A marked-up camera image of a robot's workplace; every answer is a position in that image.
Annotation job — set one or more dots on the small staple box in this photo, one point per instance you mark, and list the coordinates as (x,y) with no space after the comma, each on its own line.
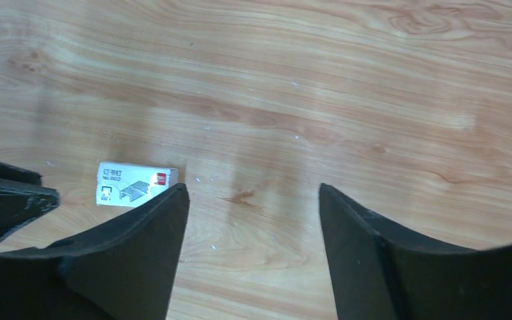
(131,185)

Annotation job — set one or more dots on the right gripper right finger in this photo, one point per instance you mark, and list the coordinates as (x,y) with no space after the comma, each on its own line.
(380,269)

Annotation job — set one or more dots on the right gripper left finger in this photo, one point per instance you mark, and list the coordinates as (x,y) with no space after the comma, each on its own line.
(121,269)

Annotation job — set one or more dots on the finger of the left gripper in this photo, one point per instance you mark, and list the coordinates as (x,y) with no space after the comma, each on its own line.
(19,174)
(21,203)

